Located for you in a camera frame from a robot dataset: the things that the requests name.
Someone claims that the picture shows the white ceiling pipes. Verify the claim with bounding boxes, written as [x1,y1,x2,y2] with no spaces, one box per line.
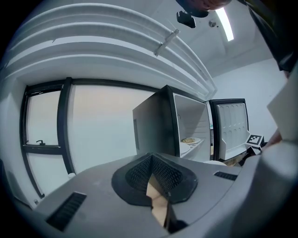
[0,3,219,100]

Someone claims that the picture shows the person's head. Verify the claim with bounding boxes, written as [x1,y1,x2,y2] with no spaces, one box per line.
[176,0,231,18]

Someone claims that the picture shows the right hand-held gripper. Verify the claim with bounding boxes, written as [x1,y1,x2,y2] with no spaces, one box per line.
[241,133,265,166]

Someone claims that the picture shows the person's body black clothing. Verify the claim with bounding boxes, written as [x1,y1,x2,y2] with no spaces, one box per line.
[246,0,298,73]

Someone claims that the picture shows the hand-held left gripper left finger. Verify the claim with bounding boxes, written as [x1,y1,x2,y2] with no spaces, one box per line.
[34,152,167,238]

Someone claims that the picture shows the black mini fridge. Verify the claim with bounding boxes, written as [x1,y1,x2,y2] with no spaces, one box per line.
[132,85,251,163]

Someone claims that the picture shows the black framed window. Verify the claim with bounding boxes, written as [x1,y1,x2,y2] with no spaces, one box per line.
[20,77,163,199]

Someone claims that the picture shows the white pipe bracket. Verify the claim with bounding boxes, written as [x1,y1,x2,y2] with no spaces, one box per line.
[153,29,181,57]

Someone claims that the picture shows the ceiling light bar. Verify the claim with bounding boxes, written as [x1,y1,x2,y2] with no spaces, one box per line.
[215,7,235,42]

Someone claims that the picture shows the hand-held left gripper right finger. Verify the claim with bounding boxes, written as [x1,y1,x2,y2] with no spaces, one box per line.
[151,152,243,234]

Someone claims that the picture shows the black head-worn camera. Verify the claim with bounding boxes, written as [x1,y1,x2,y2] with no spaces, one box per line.
[176,11,197,29]

